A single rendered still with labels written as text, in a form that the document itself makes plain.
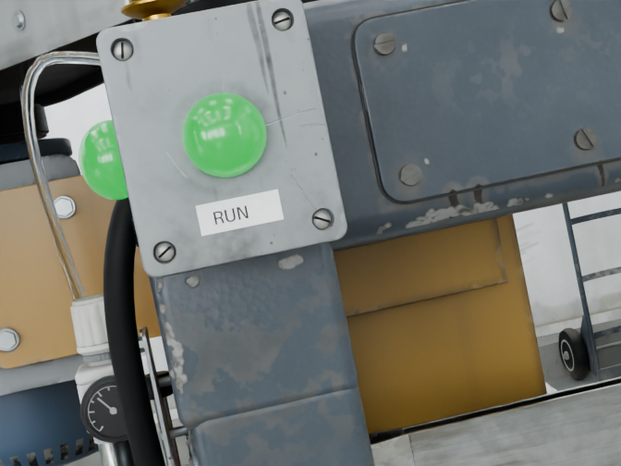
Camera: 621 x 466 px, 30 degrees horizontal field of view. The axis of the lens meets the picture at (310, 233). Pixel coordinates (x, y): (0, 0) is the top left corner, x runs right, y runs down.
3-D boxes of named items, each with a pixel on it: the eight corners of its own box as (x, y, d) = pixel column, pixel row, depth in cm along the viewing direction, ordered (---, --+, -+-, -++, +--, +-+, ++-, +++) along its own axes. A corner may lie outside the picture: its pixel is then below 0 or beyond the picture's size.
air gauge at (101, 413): (87, 450, 65) (73, 386, 65) (89, 444, 66) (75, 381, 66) (152, 435, 65) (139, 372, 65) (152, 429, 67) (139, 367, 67)
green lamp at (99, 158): (85, 206, 41) (67, 124, 41) (90, 206, 44) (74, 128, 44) (155, 192, 42) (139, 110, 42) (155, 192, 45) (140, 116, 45)
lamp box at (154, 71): (145, 280, 41) (92, 30, 41) (147, 273, 46) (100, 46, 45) (350, 238, 42) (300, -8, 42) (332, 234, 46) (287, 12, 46)
